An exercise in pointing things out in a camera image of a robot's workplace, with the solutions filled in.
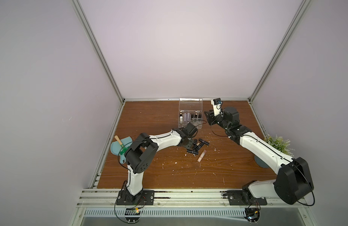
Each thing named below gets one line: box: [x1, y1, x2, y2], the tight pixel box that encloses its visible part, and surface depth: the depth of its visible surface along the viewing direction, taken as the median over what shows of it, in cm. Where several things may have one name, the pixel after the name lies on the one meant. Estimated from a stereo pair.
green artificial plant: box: [263, 132, 296, 158], surface depth 76 cm
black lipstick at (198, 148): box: [195, 142, 205, 152], surface depth 93 cm
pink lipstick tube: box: [197, 149, 207, 163], surface depth 89 cm
